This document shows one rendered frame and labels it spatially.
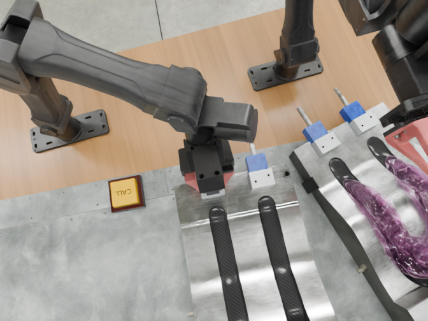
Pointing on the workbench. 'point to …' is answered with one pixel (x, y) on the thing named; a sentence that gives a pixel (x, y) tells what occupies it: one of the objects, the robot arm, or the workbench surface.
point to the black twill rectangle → (310, 185)
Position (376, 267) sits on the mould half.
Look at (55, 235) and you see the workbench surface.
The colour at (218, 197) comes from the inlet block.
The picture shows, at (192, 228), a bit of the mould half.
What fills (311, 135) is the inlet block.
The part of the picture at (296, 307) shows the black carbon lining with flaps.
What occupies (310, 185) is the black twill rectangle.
